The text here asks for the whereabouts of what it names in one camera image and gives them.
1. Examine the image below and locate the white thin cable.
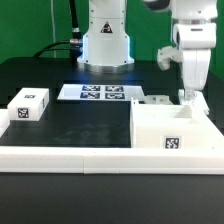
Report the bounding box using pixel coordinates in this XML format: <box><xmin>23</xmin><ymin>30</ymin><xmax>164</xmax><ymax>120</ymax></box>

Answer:
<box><xmin>49</xmin><ymin>0</ymin><xmax>58</xmax><ymax>59</ymax></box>

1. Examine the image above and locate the white marker sheet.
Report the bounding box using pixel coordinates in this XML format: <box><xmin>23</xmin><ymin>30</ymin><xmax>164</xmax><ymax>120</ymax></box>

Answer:
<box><xmin>58</xmin><ymin>84</ymin><xmax>144</xmax><ymax>101</ymax></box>

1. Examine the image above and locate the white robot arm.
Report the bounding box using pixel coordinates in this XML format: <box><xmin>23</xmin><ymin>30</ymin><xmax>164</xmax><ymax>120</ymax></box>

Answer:
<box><xmin>78</xmin><ymin>0</ymin><xmax>218</xmax><ymax>101</ymax></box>

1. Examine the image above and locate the white cabinet body box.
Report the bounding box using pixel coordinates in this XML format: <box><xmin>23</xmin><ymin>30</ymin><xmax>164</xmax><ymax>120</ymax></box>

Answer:
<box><xmin>130</xmin><ymin>99</ymin><xmax>224</xmax><ymax>149</ymax></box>

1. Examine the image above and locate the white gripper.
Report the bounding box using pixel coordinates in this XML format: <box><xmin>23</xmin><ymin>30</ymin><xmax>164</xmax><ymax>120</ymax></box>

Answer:
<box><xmin>173</xmin><ymin>23</ymin><xmax>216</xmax><ymax>102</ymax></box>

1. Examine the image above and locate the white cabinet top block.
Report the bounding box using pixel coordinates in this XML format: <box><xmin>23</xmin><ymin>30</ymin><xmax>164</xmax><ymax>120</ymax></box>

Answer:
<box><xmin>7</xmin><ymin>88</ymin><xmax>49</xmax><ymax>121</ymax></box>

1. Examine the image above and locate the white L-shaped obstacle frame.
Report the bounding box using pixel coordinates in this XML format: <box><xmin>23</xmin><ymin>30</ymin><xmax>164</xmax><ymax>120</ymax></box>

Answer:
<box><xmin>0</xmin><ymin>108</ymin><xmax>224</xmax><ymax>175</ymax></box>

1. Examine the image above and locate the white cabinet door panel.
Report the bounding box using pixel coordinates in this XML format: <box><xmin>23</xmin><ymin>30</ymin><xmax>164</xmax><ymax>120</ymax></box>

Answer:
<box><xmin>144</xmin><ymin>95</ymin><xmax>172</xmax><ymax>105</ymax></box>
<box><xmin>178</xmin><ymin>89</ymin><xmax>210</xmax><ymax>115</ymax></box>

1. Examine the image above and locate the black cable bundle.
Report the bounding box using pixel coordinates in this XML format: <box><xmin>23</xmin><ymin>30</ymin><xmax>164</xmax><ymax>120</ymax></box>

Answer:
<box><xmin>32</xmin><ymin>0</ymin><xmax>84</xmax><ymax>61</ymax></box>

